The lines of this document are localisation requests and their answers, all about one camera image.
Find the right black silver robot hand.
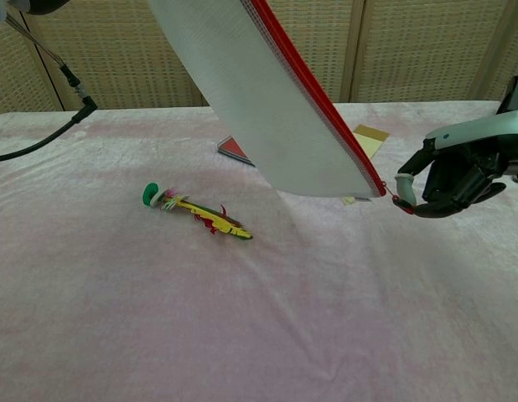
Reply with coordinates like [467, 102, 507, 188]
[394, 109, 518, 220]

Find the clear mesh zipper pouch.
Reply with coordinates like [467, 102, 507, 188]
[147, 0, 414, 214]

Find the yellow green red feather toy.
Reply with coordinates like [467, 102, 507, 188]
[142, 181, 255, 242]

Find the brown cream bookmark with tassel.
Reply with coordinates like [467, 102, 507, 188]
[341, 123, 391, 207]

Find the red ink pad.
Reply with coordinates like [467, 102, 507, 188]
[216, 134, 256, 168]

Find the pink tablecloth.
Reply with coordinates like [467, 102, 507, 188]
[0, 100, 518, 402]

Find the woven folding screen wooden frame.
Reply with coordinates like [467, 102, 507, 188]
[0, 0, 518, 118]

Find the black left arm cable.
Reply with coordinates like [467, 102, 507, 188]
[0, 12, 100, 164]

